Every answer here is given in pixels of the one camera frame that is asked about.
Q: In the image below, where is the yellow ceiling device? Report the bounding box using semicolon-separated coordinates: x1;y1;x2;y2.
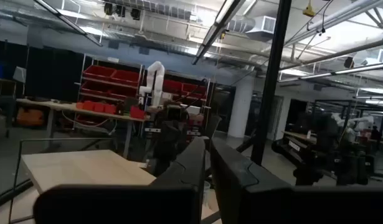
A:
302;0;316;18

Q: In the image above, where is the long wooden workbench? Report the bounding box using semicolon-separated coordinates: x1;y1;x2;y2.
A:
16;98;148;158

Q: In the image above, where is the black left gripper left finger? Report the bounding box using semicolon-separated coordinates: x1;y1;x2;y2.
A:
33;136;207;224

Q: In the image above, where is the long ceiling light fixture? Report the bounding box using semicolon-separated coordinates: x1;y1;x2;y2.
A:
278;62;383;83
192;0;247;65
33;0;103;47

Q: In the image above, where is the black vertical frame post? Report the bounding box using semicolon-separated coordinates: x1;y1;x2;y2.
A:
250;0;293;166

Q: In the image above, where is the metal rack with red bins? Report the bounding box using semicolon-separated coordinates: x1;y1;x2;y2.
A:
74;54;144;133
161;73;211;110

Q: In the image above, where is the white ceiling air unit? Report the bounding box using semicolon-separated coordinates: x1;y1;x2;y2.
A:
245;15;277;42

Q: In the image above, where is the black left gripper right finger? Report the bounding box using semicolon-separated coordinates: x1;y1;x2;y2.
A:
209;138;383;224

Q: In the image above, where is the orange bag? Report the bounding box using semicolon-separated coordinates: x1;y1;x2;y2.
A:
16;107;45;127

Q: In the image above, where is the white round column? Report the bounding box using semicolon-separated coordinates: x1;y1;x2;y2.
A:
227;76;255;139

